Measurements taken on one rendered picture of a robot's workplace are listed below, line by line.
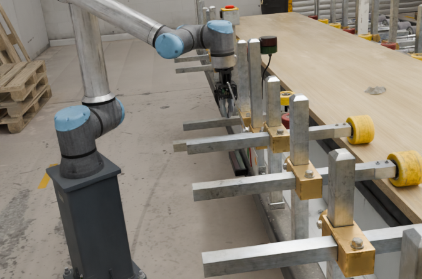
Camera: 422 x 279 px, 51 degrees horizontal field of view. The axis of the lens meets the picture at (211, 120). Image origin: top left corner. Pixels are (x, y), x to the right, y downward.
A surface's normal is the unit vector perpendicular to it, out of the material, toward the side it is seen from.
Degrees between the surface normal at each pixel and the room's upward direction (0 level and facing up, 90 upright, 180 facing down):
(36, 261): 0
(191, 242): 0
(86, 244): 90
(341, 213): 90
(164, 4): 90
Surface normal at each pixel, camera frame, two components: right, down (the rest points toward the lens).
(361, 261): 0.11, 0.34
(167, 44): -0.37, 0.39
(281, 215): -0.07, -0.93
